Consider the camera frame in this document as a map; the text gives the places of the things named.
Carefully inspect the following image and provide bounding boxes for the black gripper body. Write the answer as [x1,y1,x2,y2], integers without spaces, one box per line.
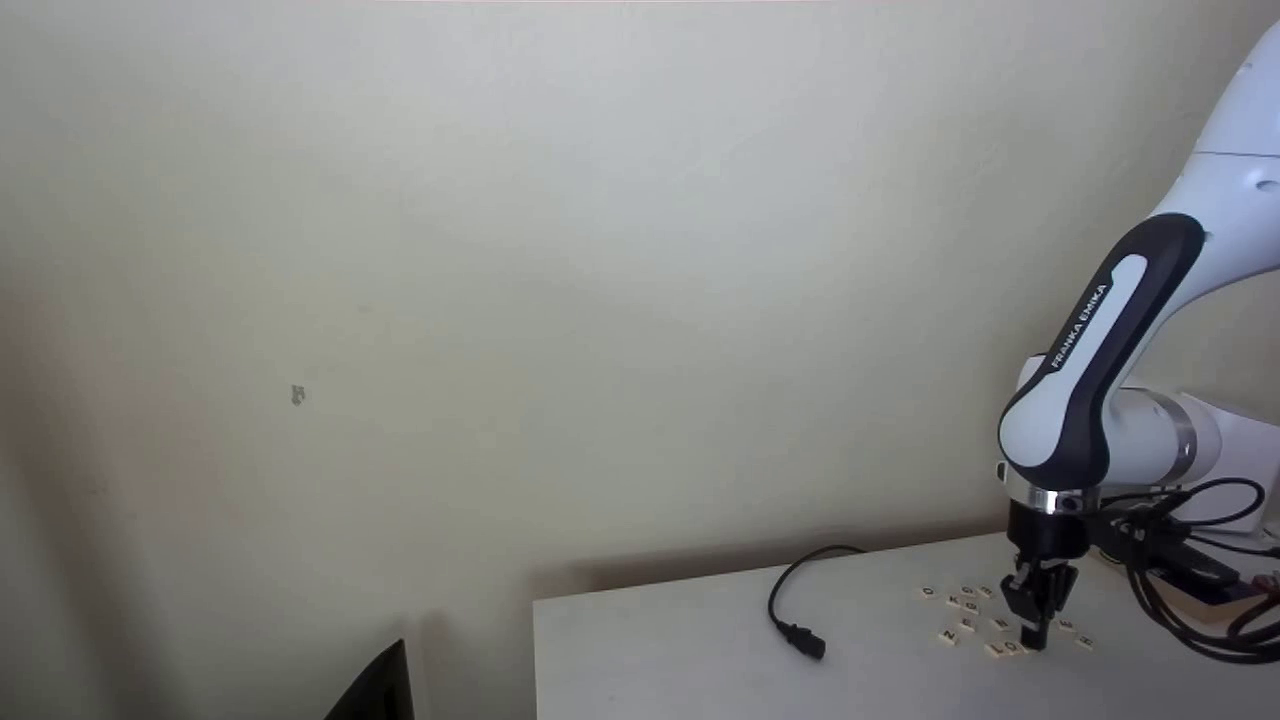
[1000,503,1088,572]

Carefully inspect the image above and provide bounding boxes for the black chair backrest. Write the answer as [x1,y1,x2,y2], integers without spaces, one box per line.
[325,637,416,720]

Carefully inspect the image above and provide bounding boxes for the black power cable with plug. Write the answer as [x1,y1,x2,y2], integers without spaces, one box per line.
[763,542,870,665]

